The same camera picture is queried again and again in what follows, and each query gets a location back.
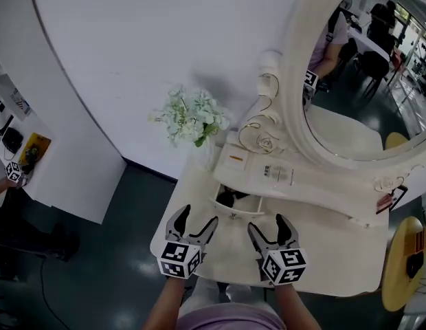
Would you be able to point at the black and white item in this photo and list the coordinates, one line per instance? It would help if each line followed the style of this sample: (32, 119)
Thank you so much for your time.
(0, 112)

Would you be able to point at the yellow flat item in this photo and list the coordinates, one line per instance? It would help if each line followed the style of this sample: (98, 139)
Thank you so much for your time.
(37, 146)

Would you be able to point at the oval white framed mirror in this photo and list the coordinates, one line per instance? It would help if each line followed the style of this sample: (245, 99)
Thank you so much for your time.
(292, 81)

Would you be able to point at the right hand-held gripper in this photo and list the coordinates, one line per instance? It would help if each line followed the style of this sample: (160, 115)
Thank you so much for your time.
(285, 265)

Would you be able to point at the pink cosmetic case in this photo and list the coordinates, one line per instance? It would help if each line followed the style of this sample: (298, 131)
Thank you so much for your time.
(388, 201)

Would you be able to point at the person's lavender shirt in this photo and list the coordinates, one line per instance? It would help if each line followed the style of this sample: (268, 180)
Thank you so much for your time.
(230, 318)

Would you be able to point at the black pouch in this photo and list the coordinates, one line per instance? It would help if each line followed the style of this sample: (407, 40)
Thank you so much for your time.
(226, 198)

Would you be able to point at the person's left forearm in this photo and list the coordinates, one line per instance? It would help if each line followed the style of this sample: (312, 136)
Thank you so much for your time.
(165, 304)

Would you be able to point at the white artificial flowers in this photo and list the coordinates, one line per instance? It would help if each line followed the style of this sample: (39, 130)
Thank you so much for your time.
(190, 115)

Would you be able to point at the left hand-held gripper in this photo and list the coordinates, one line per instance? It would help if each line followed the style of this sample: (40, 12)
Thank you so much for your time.
(178, 258)

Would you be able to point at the white vanity table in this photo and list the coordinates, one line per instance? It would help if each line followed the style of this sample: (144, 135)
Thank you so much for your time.
(319, 253)

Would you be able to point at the black small device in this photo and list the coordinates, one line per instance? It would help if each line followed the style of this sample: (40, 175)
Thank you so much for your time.
(415, 265)

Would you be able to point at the white vase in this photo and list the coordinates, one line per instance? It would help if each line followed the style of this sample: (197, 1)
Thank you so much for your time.
(206, 153)

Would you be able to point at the white shelf cabinet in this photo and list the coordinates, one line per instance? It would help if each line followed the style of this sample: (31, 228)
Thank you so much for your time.
(79, 132)

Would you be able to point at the white flat box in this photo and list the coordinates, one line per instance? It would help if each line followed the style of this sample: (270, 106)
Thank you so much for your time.
(235, 158)

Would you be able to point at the black flat device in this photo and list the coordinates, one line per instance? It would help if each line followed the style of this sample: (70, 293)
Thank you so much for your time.
(12, 139)

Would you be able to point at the person's right forearm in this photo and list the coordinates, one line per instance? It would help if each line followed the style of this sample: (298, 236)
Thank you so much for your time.
(295, 308)

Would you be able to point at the white small drawer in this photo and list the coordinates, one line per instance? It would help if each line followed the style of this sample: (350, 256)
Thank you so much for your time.
(244, 205)

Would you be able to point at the printed leaflet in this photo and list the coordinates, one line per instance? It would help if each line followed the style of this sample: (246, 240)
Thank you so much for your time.
(20, 103)

